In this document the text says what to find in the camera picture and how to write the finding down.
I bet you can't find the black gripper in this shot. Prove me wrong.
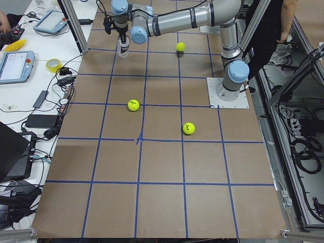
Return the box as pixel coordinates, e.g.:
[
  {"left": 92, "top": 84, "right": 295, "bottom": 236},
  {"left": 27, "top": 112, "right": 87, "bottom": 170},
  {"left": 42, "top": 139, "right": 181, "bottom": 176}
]
[{"left": 116, "top": 27, "right": 128, "bottom": 44}]

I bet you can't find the white blue tennis ball can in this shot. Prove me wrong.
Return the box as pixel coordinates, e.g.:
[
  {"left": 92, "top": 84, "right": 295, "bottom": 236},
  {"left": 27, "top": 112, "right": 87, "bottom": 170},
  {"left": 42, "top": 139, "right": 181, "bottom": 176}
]
[{"left": 117, "top": 35, "right": 130, "bottom": 58}]

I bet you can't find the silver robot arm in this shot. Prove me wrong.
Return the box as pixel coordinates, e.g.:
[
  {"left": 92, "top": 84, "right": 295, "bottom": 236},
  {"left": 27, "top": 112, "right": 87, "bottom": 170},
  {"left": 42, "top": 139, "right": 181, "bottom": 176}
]
[{"left": 103, "top": 1, "right": 249, "bottom": 92}]

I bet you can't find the tennis ball table centre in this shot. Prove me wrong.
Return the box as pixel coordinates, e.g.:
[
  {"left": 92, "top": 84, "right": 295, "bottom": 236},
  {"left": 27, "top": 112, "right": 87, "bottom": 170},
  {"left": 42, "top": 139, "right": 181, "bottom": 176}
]
[{"left": 176, "top": 42, "right": 186, "bottom": 53}]

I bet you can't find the tennis ball far corner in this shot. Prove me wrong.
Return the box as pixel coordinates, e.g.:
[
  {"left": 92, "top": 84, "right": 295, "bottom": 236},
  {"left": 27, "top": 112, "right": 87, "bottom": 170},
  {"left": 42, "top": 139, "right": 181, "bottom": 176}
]
[{"left": 128, "top": 99, "right": 140, "bottom": 111}]

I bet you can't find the tennis ball near far base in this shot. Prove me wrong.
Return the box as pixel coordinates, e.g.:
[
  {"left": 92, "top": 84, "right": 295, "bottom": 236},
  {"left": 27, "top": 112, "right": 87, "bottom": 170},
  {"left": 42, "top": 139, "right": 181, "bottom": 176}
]
[{"left": 182, "top": 122, "right": 195, "bottom": 135}]

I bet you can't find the black power adapter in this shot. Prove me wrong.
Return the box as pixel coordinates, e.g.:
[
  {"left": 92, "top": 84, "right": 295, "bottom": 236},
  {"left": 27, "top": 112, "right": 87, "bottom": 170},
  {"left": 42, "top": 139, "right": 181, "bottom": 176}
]
[{"left": 78, "top": 19, "right": 94, "bottom": 25}]

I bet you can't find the far blue teach pendant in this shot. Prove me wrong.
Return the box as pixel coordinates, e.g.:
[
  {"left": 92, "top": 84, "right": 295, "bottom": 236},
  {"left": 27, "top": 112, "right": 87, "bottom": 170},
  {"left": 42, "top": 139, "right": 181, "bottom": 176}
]
[{"left": 33, "top": 10, "right": 67, "bottom": 35}]

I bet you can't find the blue teach pendant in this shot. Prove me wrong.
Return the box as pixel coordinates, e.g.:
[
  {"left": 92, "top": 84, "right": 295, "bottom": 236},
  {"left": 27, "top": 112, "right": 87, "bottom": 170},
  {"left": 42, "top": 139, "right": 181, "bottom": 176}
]
[
  {"left": 1, "top": 51, "right": 35, "bottom": 85},
  {"left": 33, "top": 10, "right": 67, "bottom": 35}
]

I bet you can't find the yellow tape roll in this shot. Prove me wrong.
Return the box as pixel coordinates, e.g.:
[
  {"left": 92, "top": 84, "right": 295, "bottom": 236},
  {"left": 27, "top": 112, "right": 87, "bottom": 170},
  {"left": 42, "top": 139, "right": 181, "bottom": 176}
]
[{"left": 46, "top": 58, "right": 63, "bottom": 73}]

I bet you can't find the yellow corn toy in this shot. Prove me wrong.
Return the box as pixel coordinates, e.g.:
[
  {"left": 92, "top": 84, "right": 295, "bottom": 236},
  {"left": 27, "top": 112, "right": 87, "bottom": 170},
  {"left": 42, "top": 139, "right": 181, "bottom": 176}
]
[{"left": 5, "top": 39, "right": 27, "bottom": 52}]

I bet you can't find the near blue teach pendant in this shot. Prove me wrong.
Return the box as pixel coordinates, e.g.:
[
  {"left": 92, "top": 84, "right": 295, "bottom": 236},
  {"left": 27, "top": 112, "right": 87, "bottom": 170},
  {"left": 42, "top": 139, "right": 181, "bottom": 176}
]
[{"left": 1, "top": 51, "right": 35, "bottom": 85}]

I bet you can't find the black laptop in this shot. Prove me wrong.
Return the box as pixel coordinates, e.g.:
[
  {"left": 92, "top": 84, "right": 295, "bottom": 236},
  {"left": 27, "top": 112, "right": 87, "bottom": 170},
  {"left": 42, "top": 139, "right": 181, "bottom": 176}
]
[{"left": 1, "top": 123, "right": 36, "bottom": 182}]

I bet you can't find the aluminium frame post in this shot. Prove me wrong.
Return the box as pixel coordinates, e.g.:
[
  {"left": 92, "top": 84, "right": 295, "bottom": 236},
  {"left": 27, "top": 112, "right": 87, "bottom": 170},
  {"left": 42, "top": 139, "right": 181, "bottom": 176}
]
[{"left": 57, "top": 0, "right": 88, "bottom": 54}]

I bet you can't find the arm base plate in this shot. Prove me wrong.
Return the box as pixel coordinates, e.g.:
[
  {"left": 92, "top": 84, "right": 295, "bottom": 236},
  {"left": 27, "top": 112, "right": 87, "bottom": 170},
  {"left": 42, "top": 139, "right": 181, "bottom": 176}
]
[{"left": 207, "top": 77, "right": 249, "bottom": 109}]

